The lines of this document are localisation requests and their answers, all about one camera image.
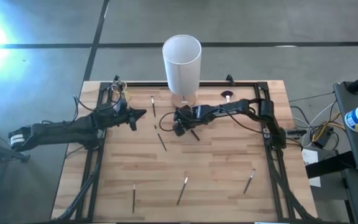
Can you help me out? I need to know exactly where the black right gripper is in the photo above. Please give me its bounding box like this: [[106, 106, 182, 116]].
[[173, 105, 210, 138]]

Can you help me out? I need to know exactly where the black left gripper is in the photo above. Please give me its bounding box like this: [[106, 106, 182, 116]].
[[112, 102, 147, 131]]

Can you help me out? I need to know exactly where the short pen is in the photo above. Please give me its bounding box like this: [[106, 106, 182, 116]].
[[220, 90, 234, 104]]

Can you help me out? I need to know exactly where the long black makeup brush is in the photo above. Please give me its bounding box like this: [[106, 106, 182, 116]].
[[176, 176, 189, 207]]

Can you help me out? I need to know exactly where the clear glass pen holder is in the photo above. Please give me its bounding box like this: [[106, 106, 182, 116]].
[[113, 80, 133, 103]]

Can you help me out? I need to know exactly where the white shade wooden base lamp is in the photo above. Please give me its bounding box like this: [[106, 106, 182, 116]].
[[162, 34, 203, 110]]

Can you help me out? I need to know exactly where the white paper sheet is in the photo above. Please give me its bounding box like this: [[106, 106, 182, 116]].
[[301, 148, 322, 188]]

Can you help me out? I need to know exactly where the black power box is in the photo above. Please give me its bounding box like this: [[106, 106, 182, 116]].
[[311, 126, 335, 149]]

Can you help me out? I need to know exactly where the grey metal stand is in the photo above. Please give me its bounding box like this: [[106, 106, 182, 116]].
[[0, 123, 31, 224]]

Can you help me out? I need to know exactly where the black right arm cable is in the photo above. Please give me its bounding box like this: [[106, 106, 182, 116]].
[[159, 111, 180, 133]]

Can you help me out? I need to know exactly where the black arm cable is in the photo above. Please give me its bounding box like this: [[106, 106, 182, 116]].
[[159, 111, 180, 133], [72, 79, 129, 114]]

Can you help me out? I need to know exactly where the black metal table frame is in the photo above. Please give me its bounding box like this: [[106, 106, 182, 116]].
[[50, 81, 318, 223]]

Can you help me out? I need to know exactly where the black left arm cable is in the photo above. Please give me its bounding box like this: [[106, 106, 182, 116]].
[[72, 79, 129, 114]]

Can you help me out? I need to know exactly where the thin black cable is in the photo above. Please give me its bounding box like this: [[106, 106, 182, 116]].
[[289, 91, 335, 103]]

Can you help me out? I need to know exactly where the yellow cable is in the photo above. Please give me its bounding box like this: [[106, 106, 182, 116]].
[[311, 111, 345, 144]]

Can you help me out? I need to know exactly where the black strap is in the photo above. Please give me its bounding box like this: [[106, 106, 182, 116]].
[[305, 151, 357, 180]]

